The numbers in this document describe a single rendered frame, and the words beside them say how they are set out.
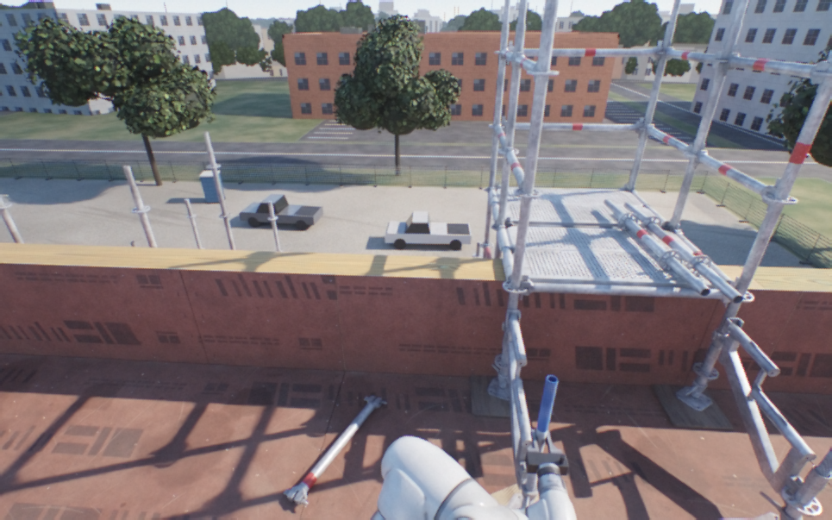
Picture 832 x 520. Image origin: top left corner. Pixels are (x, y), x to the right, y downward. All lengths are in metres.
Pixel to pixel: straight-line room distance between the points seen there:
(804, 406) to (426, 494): 2.69
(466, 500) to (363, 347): 1.78
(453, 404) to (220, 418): 1.30
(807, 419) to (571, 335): 1.35
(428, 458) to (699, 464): 1.89
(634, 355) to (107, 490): 2.79
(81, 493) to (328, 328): 1.35
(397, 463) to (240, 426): 1.70
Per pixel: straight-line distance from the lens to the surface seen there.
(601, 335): 2.66
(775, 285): 2.92
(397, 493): 1.03
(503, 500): 2.24
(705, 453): 2.78
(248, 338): 2.84
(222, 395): 2.86
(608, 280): 2.38
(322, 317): 2.57
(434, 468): 1.01
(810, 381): 3.42
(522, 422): 1.99
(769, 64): 2.64
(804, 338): 3.17
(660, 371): 2.95
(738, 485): 2.72
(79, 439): 3.00
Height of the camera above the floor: 1.89
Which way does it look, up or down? 29 degrees down
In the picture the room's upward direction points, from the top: straight up
